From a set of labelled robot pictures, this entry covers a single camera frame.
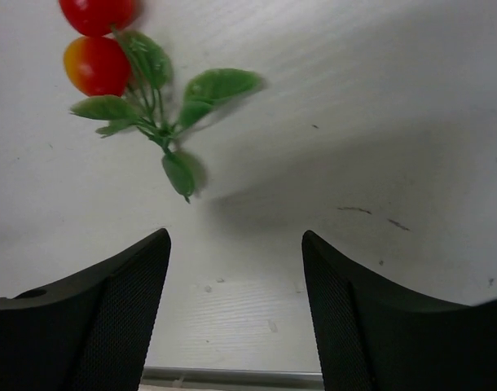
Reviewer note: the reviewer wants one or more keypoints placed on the fake cherry tomato sprig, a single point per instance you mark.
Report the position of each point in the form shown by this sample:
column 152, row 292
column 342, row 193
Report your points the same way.
column 126, row 77

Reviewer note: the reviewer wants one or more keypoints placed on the aluminium table edge rail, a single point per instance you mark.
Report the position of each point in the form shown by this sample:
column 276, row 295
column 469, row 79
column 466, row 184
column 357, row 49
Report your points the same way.
column 285, row 378

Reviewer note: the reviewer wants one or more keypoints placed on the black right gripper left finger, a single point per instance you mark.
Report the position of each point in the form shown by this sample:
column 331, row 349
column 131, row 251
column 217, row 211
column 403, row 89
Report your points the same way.
column 90, row 330

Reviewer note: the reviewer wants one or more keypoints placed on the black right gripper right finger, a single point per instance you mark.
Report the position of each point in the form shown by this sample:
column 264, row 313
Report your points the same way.
column 374, row 334

